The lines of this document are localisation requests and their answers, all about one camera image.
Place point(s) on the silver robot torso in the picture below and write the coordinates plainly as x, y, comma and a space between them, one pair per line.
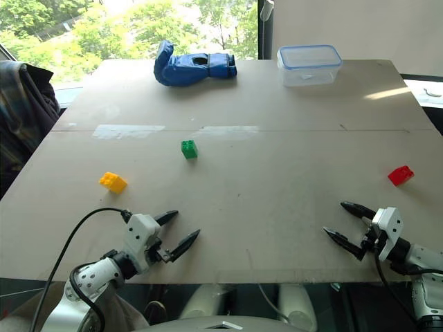
225, 325

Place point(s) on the clear plastic box blue lid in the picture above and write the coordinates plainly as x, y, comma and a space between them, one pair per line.
308, 65

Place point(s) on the green toy brick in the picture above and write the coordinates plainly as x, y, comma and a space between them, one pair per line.
189, 150

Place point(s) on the clear tape strip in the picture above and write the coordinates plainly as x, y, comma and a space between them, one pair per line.
128, 131
230, 129

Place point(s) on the yellow toy brick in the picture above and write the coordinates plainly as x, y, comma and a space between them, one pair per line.
114, 182

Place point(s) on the white side ledge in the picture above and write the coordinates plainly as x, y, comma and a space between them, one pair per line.
427, 93

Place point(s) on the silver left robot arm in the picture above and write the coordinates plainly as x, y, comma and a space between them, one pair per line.
93, 276

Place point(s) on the brown shoe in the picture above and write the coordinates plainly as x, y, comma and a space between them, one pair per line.
155, 311

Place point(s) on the red toy brick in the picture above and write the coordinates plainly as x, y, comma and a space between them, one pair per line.
400, 176

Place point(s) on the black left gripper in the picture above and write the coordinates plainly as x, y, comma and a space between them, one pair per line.
157, 252

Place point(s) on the white rounded robot leg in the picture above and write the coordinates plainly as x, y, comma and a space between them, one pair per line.
299, 304
204, 299

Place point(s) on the blue boxing glove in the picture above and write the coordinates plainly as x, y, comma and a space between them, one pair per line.
194, 67

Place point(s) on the dark plaid jacket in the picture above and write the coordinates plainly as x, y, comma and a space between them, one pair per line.
24, 110

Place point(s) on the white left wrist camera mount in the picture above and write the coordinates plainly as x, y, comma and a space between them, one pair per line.
140, 230

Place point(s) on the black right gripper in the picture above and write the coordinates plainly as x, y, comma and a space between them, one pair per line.
373, 240

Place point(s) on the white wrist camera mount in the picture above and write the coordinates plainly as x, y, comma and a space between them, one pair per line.
140, 230
389, 224

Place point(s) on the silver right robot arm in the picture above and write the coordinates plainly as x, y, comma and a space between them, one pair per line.
424, 269

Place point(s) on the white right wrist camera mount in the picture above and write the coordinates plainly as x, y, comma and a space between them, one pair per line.
389, 224

